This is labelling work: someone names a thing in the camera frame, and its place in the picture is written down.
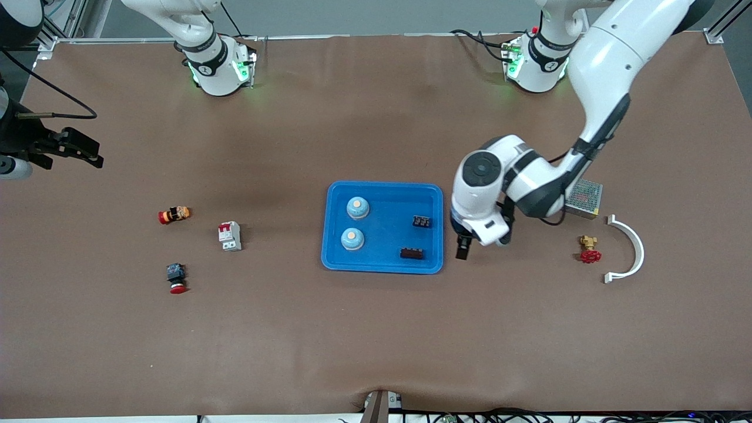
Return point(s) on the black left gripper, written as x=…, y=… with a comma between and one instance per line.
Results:
x=463, y=247

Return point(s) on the aluminium frame post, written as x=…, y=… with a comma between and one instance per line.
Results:
x=714, y=36
x=50, y=44

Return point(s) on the blue plastic tray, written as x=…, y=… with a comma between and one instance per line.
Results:
x=382, y=258

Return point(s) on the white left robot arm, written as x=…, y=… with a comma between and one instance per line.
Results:
x=611, y=53

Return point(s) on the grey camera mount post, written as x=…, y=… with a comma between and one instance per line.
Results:
x=380, y=408

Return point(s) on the orange red push button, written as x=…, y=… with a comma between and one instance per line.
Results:
x=174, y=215

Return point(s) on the blue bell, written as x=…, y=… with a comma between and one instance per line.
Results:
x=358, y=207
x=352, y=238

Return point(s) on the white red circuit breaker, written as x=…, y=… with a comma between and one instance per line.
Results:
x=230, y=236

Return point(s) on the dark brown relay block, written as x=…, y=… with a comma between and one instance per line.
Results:
x=411, y=253

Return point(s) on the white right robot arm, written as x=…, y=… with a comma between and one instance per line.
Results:
x=214, y=70

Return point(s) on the brown table mat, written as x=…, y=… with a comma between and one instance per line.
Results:
x=376, y=341

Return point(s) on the metal mesh power supply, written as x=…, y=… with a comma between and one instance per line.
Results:
x=587, y=197

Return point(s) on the small black terminal block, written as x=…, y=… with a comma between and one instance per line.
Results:
x=421, y=222

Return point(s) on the red black emergency stop button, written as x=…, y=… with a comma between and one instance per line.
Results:
x=177, y=278

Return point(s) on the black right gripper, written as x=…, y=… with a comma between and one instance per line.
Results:
x=23, y=143

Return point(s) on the white curved pipe clamp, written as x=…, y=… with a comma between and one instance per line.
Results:
x=639, y=249

